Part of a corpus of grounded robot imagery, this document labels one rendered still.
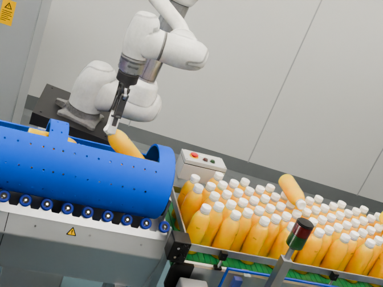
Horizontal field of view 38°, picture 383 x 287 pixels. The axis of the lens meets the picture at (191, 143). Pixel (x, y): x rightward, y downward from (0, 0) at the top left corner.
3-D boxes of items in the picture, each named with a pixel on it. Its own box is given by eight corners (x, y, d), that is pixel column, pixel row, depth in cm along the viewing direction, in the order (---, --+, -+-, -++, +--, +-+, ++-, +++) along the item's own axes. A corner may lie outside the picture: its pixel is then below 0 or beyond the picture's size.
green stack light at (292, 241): (282, 237, 198) (288, 226, 196) (298, 241, 200) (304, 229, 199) (289, 249, 193) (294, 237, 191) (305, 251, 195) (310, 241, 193)
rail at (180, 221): (168, 191, 244) (171, 185, 242) (170, 191, 244) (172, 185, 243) (184, 248, 209) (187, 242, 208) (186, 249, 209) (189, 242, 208)
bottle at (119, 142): (131, 175, 209) (102, 140, 200) (130, 165, 215) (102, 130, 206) (147, 165, 208) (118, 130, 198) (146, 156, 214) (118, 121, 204)
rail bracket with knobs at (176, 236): (162, 247, 213) (170, 226, 209) (179, 251, 215) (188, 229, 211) (165, 265, 204) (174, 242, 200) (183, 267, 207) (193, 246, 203)
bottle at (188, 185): (178, 210, 242) (193, 174, 235) (190, 219, 238) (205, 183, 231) (168, 213, 236) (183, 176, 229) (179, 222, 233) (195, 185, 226)
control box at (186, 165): (174, 167, 255) (182, 147, 251) (214, 176, 261) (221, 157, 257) (178, 178, 246) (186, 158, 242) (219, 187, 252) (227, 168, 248)
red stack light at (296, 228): (288, 226, 196) (293, 217, 195) (304, 229, 198) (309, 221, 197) (294, 237, 191) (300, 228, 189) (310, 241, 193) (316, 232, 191)
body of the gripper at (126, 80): (118, 64, 195) (110, 87, 199) (119, 72, 188) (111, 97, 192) (138, 69, 198) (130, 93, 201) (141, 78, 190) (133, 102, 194)
